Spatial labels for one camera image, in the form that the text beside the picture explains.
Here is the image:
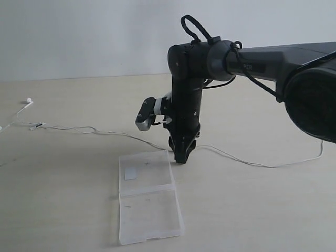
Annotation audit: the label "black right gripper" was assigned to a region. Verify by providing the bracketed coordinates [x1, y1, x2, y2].
[167, 77, 202, 164]

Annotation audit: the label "white wired earphones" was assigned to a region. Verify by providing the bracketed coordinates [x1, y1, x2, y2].
[1, 98, 324, 169]

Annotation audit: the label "clear plastic storage case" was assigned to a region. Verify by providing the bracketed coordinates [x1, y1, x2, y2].
[119, 150, 185, 245]

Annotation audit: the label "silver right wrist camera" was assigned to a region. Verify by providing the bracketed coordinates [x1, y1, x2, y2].
[135, 97, 172, 131]

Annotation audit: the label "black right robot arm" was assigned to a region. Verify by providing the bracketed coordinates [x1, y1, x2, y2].
[166, 40, 335, 164]

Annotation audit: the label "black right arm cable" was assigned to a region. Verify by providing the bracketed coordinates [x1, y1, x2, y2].
[180, 15, 279, 98]

